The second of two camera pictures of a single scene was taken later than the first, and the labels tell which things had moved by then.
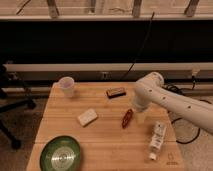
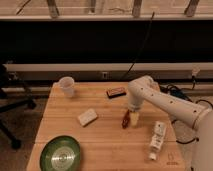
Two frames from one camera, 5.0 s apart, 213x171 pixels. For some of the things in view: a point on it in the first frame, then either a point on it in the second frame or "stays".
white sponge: x=87 y=117 stays
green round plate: x=62 y=153 stays
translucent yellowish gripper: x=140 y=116 to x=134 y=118
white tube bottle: x=158 y=138 stays
